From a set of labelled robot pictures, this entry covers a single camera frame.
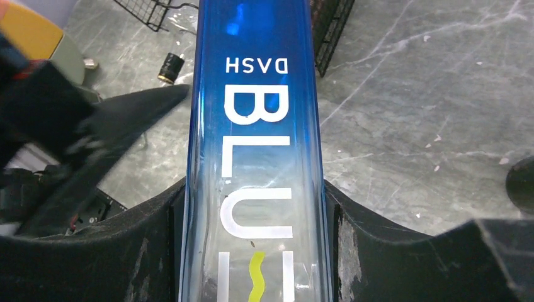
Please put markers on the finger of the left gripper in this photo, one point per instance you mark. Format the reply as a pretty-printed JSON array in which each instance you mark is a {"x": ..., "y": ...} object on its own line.
[{"x": 97, "y": 143}]

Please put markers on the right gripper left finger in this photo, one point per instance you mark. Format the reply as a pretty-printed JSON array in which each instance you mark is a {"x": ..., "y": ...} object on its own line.
[{"x": 128, "y": 257}]

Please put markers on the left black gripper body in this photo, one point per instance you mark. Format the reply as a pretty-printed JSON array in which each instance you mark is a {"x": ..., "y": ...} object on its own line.
[{"x": 39, "y": 105}]

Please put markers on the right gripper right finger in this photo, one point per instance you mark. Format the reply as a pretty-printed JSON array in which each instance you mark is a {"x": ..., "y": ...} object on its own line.
[{"x": 376, "y": 259}]

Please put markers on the tall blue square bottle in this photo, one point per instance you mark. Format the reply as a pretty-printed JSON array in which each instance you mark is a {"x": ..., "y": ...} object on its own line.
[{"x": 254, "y": 225}]

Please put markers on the green wine bottle black neck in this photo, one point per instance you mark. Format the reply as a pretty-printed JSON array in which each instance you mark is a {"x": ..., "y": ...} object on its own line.
[{"x": 519, "y": 185}]

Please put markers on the white orange cylinder drum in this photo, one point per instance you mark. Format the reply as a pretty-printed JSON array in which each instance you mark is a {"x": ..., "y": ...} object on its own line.
[{"x": 37, "y": 29}]

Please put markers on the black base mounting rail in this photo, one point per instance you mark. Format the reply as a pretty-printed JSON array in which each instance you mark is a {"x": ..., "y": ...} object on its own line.
[{"x": 101, "y": 206}]

